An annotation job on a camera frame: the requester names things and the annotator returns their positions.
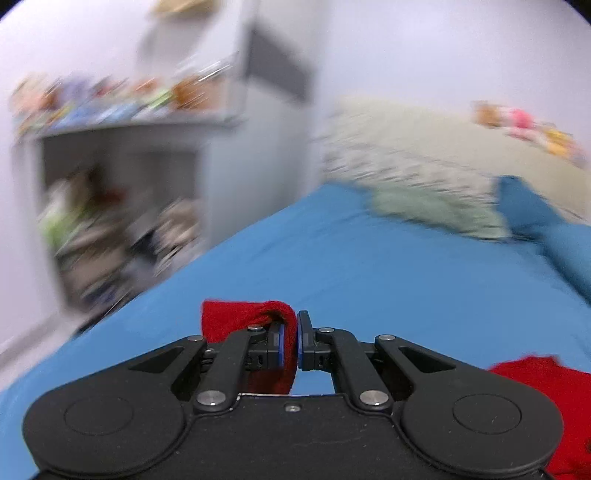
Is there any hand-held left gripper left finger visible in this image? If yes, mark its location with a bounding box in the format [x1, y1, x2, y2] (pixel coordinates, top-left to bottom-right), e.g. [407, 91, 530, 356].
[129, 322, 285, 414]

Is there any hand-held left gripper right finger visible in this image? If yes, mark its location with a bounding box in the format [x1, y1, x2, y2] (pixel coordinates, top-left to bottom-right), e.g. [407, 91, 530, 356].
[298, 310, 458, 412]

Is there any red knit garment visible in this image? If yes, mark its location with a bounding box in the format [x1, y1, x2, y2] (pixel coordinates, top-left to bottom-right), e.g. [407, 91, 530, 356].
[202, 300, 591, 480]

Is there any blue bed sheet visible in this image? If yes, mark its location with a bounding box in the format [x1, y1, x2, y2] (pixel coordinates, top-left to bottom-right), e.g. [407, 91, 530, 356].
[0, 182, 591, 480]

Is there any grey shelf unit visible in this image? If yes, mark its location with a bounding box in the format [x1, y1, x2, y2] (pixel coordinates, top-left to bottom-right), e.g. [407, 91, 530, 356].
[13, 113, 243, 321]

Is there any pale green cloth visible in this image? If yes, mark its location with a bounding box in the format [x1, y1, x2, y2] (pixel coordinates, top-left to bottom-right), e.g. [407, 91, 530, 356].
[369, 187, 509, 241]

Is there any pile of clutter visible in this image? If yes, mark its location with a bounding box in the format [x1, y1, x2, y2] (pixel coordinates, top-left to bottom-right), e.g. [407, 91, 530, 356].
[38, 168, 205, 308]

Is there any tall grey cabinet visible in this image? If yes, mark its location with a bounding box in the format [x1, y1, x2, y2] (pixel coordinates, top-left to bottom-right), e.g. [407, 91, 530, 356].
[238, 11, 326, 199]

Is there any cream patterned blanket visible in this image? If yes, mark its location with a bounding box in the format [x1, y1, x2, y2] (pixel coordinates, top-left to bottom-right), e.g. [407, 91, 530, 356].
[318, 96, 591, 232]

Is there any blue pillow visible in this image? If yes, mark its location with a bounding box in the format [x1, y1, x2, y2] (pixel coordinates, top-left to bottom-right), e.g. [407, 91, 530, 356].
[494, 175, 591, 308]

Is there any row of colourful toys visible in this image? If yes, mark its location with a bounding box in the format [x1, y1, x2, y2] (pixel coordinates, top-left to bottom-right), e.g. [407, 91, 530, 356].
[10, 71, 225, 136]

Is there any row of plush toys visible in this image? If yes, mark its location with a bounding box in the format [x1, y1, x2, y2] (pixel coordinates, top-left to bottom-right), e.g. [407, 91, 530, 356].
[472, 100, 591, 168]

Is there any yellowish object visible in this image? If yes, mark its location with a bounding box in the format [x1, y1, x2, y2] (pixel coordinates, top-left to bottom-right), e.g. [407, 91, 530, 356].
[151, 0, 219, 20]

